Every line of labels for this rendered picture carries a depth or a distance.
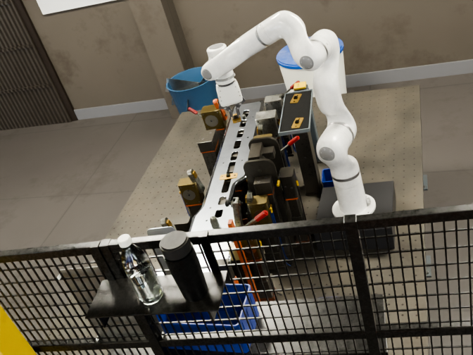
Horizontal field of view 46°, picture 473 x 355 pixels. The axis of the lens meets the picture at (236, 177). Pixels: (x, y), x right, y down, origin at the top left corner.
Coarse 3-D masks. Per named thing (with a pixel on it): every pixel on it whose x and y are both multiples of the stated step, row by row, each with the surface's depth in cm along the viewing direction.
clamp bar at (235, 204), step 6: (234, 198) 203; (228, 204) 202; (234, 204) 201; (240, 204) 202; (234, 210) 202; (240, 210) 206; (234, 216) 204; (240, 216) 206; (234, 222) 206; (240, 222) 206
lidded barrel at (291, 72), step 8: (288, 48) 448; (280, 56) 438; (288, 56) 434; (280, 64) 430; (288, 64) 423; (296, 64) 418; (288, 72) 428; (296, 72) 422; (304, 72) 420; (312, 72) 418; (344, 72) 439; (288, 80) 436; (296, 80) 428; (304, 80) 425; (312, 80) 423; (344, 80) 440; (288, 88) 444; (312, 88) 427; (344, 88) 442
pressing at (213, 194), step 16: (240, 112) 303; (256, 112) 298; (240, 128) 289; (256, 128) 284; (224, 144) 279; (240, 144) 275; (224, 160) 267; (240, 160) 264; (240, 176) 252; (208, 192) 249; (208, 208) 239; (224, 208) 236; (192, 224) 233; (208, 224) 230; (224, 224) 227
